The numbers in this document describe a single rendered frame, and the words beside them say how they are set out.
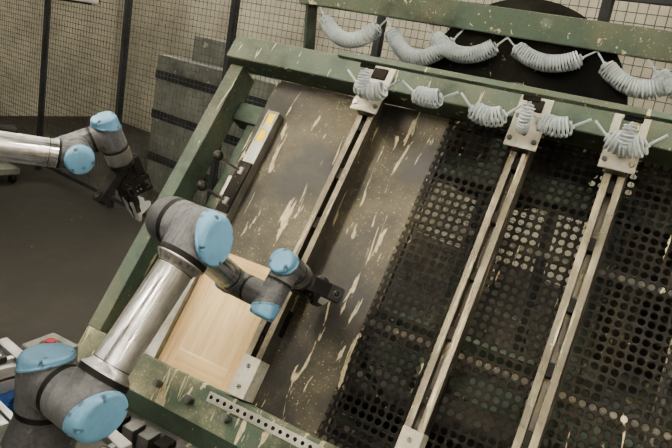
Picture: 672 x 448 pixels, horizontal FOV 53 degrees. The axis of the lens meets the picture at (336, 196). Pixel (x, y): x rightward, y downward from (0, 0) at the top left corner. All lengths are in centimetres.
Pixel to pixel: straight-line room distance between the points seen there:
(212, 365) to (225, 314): 17
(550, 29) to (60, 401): 198
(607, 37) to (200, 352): 175
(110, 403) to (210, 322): 86
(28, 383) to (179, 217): 45
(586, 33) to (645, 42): 20
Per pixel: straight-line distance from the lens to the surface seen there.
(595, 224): 203
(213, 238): 147
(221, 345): 222
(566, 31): 259
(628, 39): 256
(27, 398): 157
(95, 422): 146
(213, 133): 257
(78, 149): 183
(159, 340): 231
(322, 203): 218
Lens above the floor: 202
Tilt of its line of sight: 14 degrees down
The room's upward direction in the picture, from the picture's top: 10 degrees clockwise
